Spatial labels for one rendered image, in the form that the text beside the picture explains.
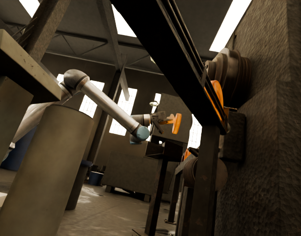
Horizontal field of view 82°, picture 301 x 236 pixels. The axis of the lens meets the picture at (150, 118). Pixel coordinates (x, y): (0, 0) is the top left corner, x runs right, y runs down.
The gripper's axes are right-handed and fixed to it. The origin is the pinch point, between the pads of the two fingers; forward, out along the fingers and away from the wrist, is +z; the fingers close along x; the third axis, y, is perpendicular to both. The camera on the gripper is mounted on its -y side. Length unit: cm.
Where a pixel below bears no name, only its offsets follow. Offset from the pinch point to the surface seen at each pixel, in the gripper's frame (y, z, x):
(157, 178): -39, -16, 29
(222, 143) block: -26, 12, -43
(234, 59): 23, 30, -40
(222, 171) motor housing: -39, 2, -61
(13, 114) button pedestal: -23, -56, -83
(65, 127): -28, -42, -86
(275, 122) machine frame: -23, 23, -64
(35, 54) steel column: 181, -209, 128
